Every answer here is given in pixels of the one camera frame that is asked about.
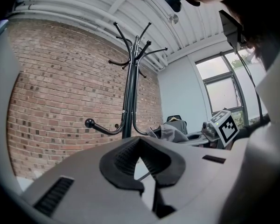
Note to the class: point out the grey shirt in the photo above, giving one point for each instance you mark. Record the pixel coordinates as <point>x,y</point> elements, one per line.
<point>180,125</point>

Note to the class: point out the black metal coat rack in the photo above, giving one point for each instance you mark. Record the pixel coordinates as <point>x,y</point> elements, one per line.
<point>130,97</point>

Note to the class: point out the black office chair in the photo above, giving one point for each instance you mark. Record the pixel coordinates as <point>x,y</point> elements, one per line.
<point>177,116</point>

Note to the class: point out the white ceiling pipes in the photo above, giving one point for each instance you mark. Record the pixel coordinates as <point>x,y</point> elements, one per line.
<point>84,13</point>

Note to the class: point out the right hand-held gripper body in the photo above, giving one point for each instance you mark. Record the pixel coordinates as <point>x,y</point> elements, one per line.
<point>227,129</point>

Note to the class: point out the window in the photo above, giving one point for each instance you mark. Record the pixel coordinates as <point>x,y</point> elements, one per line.
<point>221,90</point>

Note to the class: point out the round ceiling sensor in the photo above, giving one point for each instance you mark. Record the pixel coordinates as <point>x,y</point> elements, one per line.
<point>173,18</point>

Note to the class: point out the wooden clothes hanger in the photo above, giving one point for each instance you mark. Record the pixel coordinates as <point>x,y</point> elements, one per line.
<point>174,118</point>

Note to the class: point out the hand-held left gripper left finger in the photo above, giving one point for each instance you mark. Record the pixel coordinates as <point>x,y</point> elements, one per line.
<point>121,169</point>

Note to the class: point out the grey cloth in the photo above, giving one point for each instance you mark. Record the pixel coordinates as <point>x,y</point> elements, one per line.
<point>170,134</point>

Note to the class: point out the black head-mounted box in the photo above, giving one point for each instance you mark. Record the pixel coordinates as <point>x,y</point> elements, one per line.
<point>232,27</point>

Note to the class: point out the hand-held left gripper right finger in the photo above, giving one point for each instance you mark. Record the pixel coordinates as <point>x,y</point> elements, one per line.
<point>168,169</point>

